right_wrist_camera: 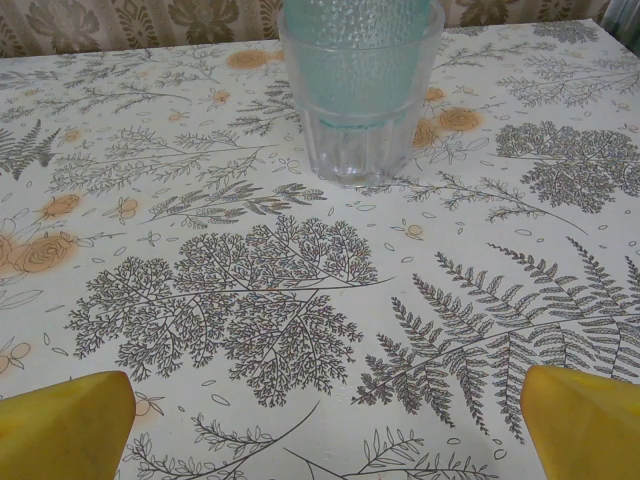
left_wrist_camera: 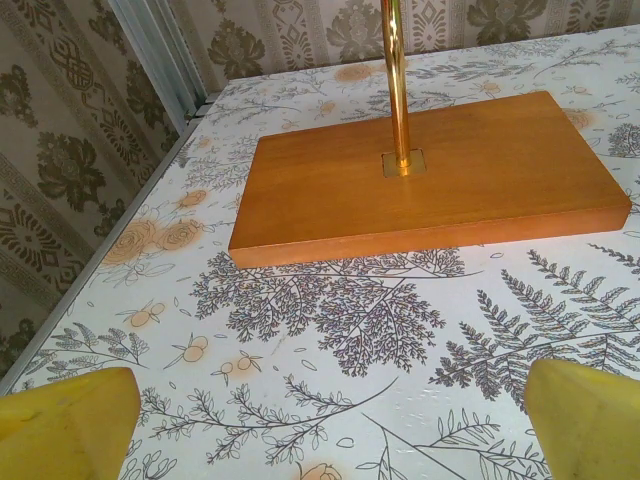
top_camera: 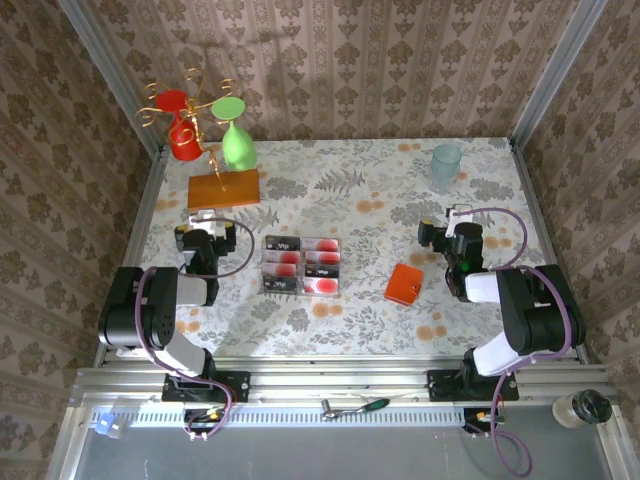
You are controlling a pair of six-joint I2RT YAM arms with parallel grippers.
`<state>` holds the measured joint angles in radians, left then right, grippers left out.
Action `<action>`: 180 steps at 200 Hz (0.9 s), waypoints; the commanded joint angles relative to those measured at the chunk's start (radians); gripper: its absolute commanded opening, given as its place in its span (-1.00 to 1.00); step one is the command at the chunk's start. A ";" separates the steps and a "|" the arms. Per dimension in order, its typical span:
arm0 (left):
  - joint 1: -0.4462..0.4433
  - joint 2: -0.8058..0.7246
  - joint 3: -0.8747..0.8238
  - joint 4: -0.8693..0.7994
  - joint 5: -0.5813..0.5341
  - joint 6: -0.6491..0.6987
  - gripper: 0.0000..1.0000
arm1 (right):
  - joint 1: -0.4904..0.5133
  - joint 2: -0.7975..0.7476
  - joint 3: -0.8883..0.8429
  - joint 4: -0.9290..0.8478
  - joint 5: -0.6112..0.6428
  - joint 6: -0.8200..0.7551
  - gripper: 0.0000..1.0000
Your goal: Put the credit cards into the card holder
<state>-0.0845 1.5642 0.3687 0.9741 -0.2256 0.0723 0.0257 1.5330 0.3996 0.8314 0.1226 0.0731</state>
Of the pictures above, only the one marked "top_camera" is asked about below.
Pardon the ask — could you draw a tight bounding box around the aluminium side rail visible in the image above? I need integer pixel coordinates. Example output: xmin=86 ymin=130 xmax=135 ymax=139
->
xmin=508 ymin=139 xmax=591 ymax=365
xmin=93 ymin=145 xmax=170 ymax=369

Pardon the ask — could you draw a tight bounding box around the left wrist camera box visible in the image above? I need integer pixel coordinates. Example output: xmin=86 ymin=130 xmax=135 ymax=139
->
xmin=187 ymin=208 xmax=220 ymax=234

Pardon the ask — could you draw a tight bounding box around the black connector board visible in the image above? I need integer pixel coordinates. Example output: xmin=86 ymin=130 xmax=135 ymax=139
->
xmin=182 ymin=407 xmax=226 ymax=436
xmin=462 ymin=407 xmax=501 ymax=435

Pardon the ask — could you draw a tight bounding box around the aluminium front rail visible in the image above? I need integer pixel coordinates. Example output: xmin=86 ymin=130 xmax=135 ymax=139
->
xmin=69 ymin=363 xmax=624 ymax=407

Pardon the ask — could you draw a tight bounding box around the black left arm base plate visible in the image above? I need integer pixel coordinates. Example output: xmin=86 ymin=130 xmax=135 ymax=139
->
xmin=161 ymin=371 xmax=251 ymax=404

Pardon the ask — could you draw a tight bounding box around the gold wire rack wooden base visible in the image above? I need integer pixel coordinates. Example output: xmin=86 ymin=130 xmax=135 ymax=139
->
xmin=135 ymin=68 xmax=262 ymax=211

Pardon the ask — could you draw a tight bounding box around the clear jar dark lid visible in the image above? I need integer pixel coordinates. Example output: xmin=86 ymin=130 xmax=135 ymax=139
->
xmin=552 ymin=389 xmax=614 ymax=430

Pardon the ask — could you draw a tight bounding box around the orange card holder wallet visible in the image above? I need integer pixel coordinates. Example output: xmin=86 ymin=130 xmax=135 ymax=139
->
xmin=383 ymin=263 xmax=425 ymax=305

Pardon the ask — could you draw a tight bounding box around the clear acrylic card stand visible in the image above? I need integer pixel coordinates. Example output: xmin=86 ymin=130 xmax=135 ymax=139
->
xmin=260 ymin=234 xmax=344 ymax=297

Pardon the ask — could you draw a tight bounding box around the teal plastic cup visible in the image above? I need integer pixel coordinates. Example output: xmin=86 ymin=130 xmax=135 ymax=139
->
xmin=430 ymin=143 xmax=464 ymax=194

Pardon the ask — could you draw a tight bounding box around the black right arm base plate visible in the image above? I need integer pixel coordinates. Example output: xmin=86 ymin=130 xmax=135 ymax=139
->
xmin=427 ymin=368 xmax=520 ymax=403

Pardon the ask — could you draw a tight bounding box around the red plastic goblet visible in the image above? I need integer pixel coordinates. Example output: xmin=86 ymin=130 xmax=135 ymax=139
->
xmin=154 ymin=89 xmax=206 ymax=162

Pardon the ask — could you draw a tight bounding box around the slotted cable duct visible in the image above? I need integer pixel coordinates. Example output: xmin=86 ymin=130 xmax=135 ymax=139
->
xmin=82 ymin=405 xmax=506 ymax=429

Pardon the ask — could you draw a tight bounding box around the blue white connector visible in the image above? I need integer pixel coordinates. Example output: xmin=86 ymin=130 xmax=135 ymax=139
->
xmin=91 ymin=410 xmax=129 ymax=441

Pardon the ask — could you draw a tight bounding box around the aluminium frame post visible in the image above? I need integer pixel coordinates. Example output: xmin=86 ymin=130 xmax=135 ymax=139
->
xmin=509 ymin=0 xmax=610 ymax=151
xmin=55 ymin=0 xmax=169 ymax=160

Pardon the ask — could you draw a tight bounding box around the green plastic goblet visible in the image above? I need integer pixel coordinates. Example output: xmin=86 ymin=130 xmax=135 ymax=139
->
xmin=210 ymin=96 xmax=258 ymax=172

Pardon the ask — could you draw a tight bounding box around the ratchet wrench green handle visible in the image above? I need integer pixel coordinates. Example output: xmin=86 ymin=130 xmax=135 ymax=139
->
xmin=321 ymin=396 xmax=393 ymax=421

